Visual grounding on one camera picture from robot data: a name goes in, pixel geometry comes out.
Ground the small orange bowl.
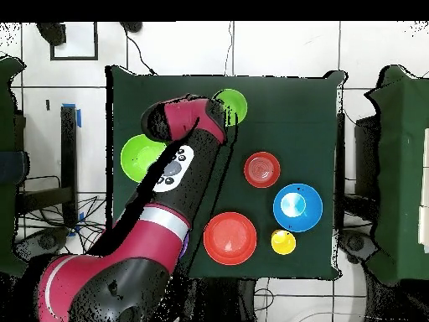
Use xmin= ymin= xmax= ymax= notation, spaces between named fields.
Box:
xmin=243 ymin=151 xmax=282 ymax=189

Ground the small green bowl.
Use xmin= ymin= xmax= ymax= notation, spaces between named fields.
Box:
xmin=211 ymin=88 xmax=249 ymax=127

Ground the large orange bowl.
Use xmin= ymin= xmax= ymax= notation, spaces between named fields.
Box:
xmin=203 ymin=211 xmax=258 ymax=267

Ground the large purple bowl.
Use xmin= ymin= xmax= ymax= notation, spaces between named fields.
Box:
xmin=178 ymin=231 xmax=191 ymax=260

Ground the large green bowl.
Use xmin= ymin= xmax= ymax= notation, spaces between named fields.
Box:
xmin=120 ymin=133 xmax=168 ymax=184

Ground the blue bowl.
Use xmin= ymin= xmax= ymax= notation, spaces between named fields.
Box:
xmin=272 ymin=183 xmax=324 ymax=233

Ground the yellow cup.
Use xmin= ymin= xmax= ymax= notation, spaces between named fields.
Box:
xmin=270 ymin=229 xmax=297 ymax=256

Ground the dark green tablecloth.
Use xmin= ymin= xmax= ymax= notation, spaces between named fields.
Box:
xmin=106 ymin=65 xmax=346 ymax=281

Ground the blue tape strip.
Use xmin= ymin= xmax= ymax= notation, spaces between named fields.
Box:
xmin=62 ymin=102 xmax=82 ymax=128

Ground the black metal stand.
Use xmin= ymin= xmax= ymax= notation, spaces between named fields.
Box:
xmin=15 ymin=106 xmax=79 ymax=227

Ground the black box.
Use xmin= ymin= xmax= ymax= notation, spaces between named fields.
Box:
xmin=354 ymin=115 xmax=380 ymax=202

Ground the black office chair base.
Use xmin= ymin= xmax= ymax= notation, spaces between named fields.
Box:
xmin=14 ymin=227 xmax=70 ymax=266

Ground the green cloth side table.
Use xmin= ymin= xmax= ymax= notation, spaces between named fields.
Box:
xmin=364 ymin=65 xmax=429 ymax=286
xmin=0 ymin=55 xmax=31 ymax=278

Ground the black floor cable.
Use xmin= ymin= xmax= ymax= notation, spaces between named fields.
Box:
xmin=125 ymin=29 xmax=158 ymax=75

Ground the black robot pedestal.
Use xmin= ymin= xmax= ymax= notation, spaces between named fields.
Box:
xmin=180 ymin=278 xmax=256 ymax=322

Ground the tangle of black cables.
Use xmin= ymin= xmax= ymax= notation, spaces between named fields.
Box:
xmin=16 ymin=195 xmax=108 ymax=256

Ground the black square floor frame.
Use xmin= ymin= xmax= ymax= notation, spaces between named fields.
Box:
xmin=49 ymin=22 xmax=99 ymax=61

